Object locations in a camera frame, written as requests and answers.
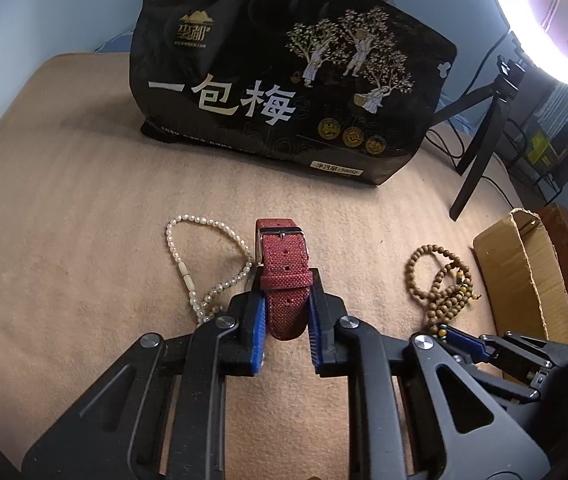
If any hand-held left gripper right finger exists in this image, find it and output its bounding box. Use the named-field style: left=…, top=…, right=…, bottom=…
left=308, top=267, right=550, bottom=480

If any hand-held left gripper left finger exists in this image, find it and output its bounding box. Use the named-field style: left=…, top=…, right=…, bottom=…
left=21, top=267, right=269, bottom=480

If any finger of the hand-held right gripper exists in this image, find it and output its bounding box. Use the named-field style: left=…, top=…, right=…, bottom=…
left=478, top=331, right=568, bottom=387
left=444, top=326, right=495, bottom=361

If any red woven watch strap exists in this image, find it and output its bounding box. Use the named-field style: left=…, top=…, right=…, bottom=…
left=255, top=218, right=315, bottom=342

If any red patterned box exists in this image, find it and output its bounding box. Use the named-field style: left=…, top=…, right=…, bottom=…
left=538, top=203, right=568, bottom=302

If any brown cardboard box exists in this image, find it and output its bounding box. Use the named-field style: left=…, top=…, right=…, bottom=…
left=472, top=207, right=568, bottom=346

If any yellow packet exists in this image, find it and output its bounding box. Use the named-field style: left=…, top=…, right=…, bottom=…
left=528, top=132, right=558, bottom=172

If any black tripod stand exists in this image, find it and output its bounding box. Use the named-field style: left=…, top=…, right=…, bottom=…
left=448, top=55, right=530, bottom=222

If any beige blanket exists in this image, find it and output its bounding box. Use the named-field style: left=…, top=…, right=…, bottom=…
left=0, top=52, right=568, bottom=480

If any black printed snack bag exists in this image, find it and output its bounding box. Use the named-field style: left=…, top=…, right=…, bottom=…
left=129, top=0, right=458, bottom=187

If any wooden bead bracelet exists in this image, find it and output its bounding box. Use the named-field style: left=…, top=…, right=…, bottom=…
left=405, top=244, right=482, bottom=345

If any white pearl necklace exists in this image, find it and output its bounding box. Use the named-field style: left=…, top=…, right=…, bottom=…
left=165, top=216, right=255, bottom=327

